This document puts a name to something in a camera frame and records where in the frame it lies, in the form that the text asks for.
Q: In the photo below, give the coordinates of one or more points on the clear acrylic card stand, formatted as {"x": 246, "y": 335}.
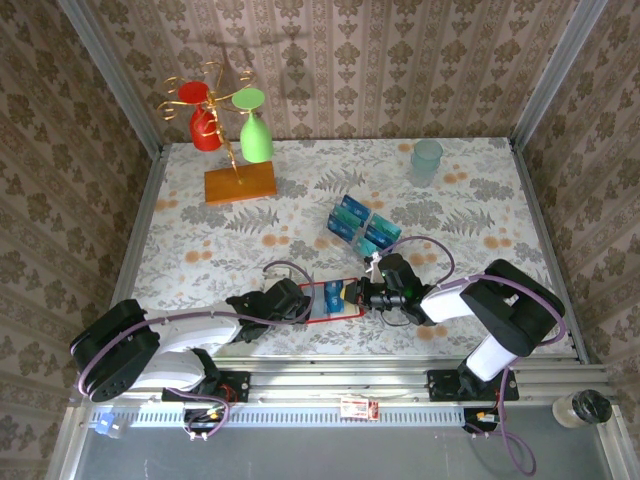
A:
{"x": 345, "y": 250}

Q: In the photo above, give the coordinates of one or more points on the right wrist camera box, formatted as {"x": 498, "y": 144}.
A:
{"x": 398, "y": 271}

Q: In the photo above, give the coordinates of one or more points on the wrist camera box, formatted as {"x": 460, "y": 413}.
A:
{"x": 284, "y": 294}
{"x": 398, "y": 271}

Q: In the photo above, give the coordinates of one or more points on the red plastic wine glass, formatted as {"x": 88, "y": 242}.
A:
{"x": 205, "y": 135}

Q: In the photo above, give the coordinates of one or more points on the small red white box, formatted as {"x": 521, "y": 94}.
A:
{"x": 357, "y": 408}

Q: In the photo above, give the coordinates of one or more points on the clear jar black lid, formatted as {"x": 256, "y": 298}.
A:
{"x": 585, "y": 407}

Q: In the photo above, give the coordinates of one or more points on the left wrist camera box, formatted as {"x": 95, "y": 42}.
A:
{"x": 284, "y": 294}

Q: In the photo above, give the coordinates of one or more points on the aluminium table edge rail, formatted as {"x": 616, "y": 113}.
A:
{"x": 548, "y": 250}
{"x": 134, "y": 250}

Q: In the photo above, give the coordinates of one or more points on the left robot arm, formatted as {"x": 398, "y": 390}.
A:
{"x": 200, "y": 332}

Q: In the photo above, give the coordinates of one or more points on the translucent teal plastic cup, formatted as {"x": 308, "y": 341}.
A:
{"x": 426, "y": 160}

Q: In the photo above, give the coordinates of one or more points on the gold glass rack wooden base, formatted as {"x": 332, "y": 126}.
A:
{"x": 240, "y": 182}

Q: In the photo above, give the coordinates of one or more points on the red card holder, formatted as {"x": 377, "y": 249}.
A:
{"x": 317, "y": 306}

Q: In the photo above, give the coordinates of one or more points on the teal VIP card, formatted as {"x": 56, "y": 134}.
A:
{"x": 346, "y": 218}
{"x": 367, "y": 246}
{"x": 387, "y": 226}

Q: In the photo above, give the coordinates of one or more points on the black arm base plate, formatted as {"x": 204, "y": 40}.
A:
{"x": 235, "y": 386}
{"x": 442, "y": 387}

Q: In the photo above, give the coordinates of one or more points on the grey metal sheet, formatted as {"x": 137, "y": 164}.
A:
{"x": 325, "y": 455}

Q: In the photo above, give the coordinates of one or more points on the green plastic wine glass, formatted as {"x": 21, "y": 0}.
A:
{"x": 256, "y": 142}

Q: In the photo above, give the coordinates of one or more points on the aluminium frame post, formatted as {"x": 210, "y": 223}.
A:
{"x": 555, "y": 75}
{"x": 114, "y": 75}

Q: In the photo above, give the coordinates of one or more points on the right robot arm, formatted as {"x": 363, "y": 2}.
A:
{"x": 445, "y": 305}

